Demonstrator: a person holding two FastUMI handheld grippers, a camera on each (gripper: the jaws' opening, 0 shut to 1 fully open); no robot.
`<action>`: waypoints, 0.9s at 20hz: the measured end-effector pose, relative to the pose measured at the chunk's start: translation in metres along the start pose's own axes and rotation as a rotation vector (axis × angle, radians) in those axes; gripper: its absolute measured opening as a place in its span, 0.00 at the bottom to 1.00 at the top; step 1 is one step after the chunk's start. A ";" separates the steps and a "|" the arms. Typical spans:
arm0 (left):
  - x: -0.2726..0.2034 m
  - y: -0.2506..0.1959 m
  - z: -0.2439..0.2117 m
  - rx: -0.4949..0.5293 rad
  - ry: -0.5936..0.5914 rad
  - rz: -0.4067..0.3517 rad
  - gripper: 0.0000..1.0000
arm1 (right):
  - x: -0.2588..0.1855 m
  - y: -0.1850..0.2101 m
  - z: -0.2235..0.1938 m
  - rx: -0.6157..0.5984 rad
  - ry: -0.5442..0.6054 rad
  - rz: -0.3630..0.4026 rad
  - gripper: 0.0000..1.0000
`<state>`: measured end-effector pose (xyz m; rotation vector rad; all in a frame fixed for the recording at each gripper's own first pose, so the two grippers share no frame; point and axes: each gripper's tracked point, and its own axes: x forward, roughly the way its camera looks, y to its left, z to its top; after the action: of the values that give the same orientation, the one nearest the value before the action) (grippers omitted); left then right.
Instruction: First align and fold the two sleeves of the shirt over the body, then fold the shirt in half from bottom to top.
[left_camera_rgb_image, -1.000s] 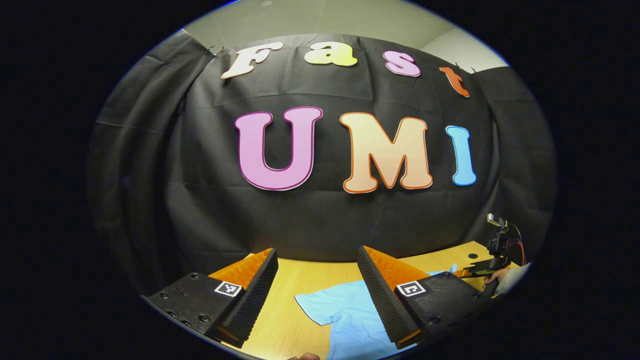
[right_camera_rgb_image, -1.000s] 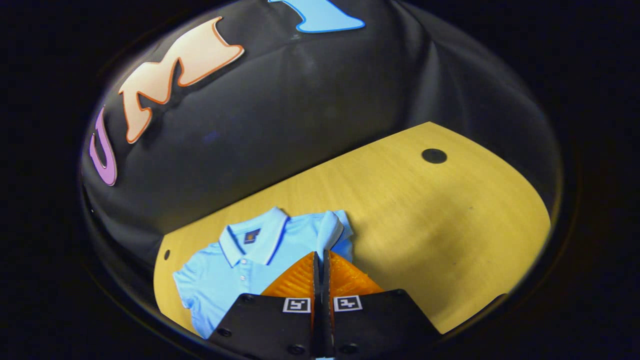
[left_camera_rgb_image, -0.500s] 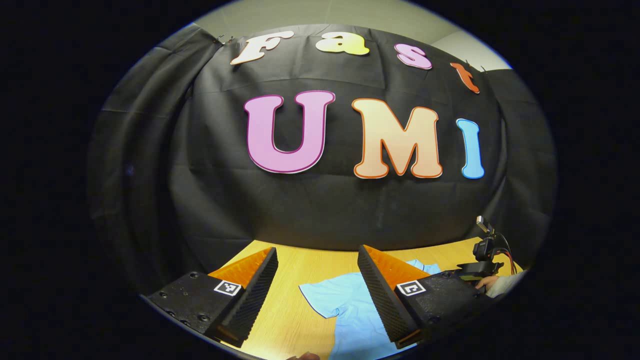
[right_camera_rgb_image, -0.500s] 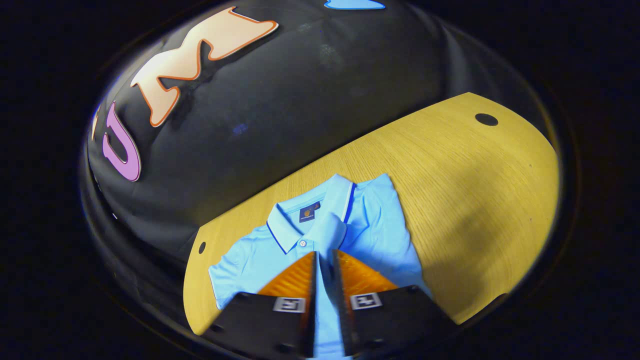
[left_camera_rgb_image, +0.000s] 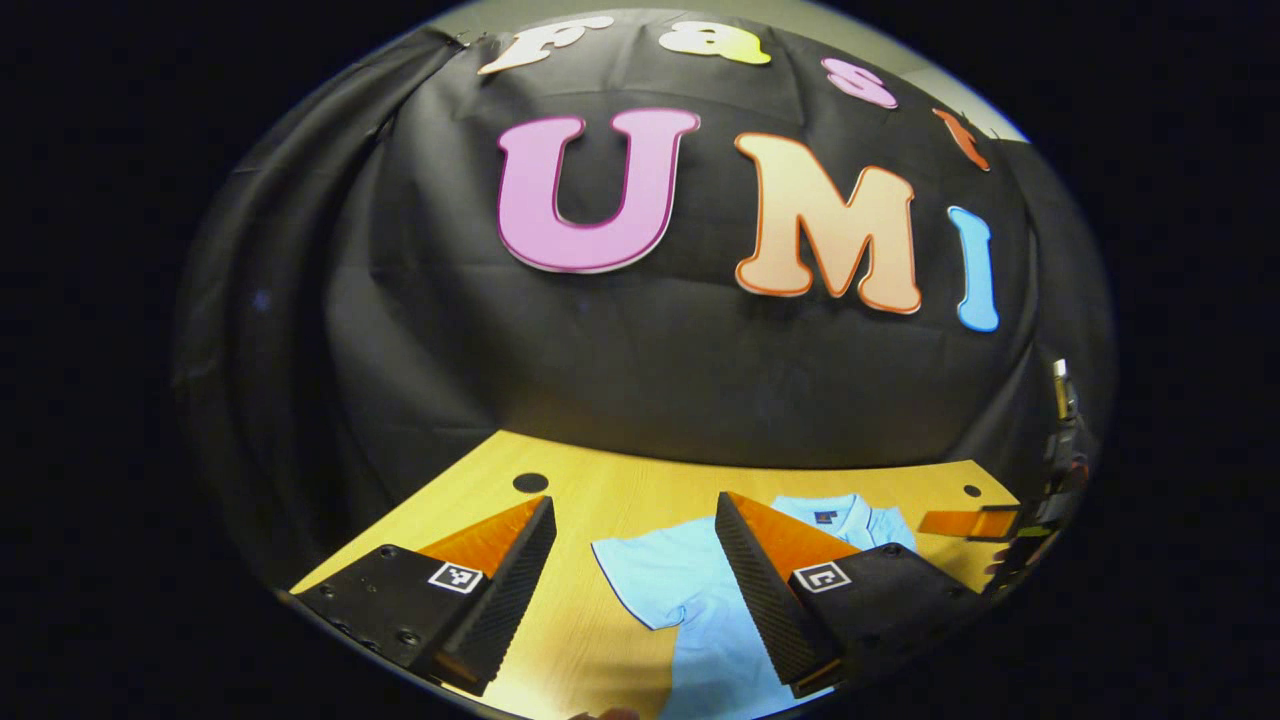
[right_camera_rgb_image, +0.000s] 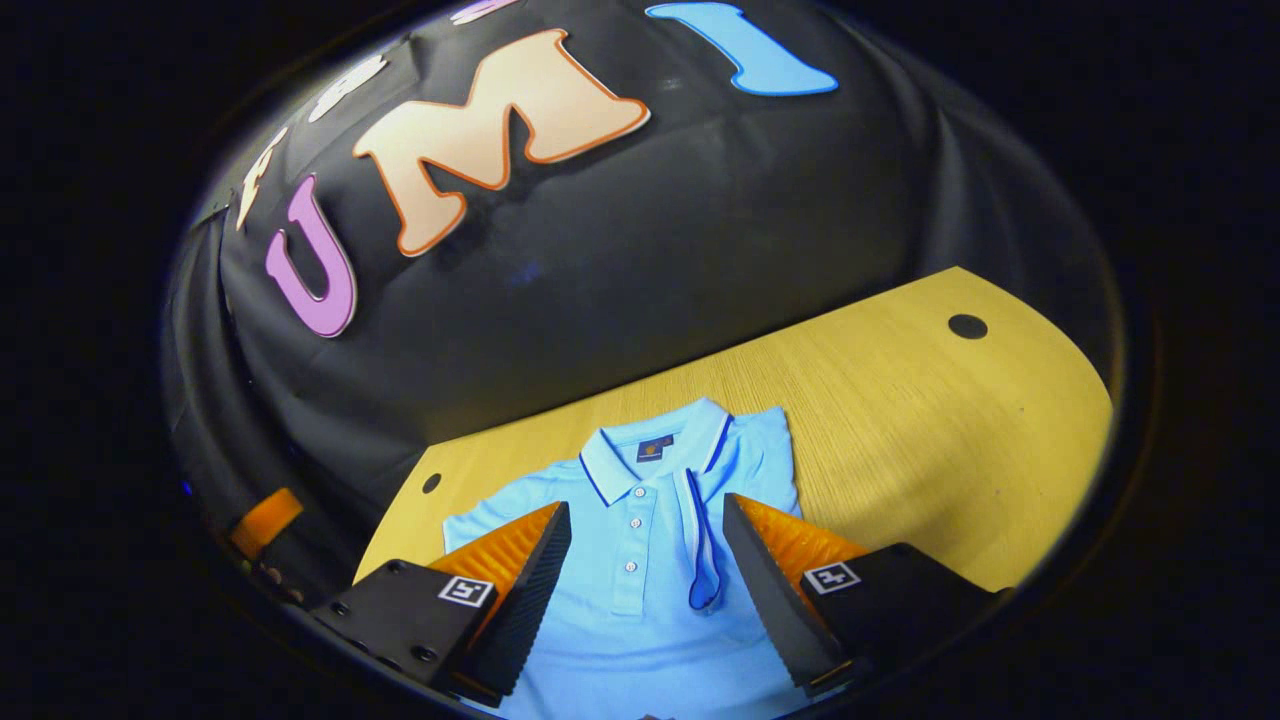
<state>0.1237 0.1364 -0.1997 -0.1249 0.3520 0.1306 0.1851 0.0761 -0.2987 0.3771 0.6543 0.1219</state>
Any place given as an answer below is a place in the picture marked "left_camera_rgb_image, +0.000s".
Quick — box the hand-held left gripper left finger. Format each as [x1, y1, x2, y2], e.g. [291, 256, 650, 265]
[285, 496, 559, 699]

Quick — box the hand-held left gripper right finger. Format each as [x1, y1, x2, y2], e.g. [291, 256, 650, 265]
[715, 491, 1001, 701]

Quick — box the light blue T-shirt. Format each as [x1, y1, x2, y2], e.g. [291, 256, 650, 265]
[590, 493, 921, 720]

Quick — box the black backdrop cloth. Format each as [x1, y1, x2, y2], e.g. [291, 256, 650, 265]
[170, 8, 1116, 593]

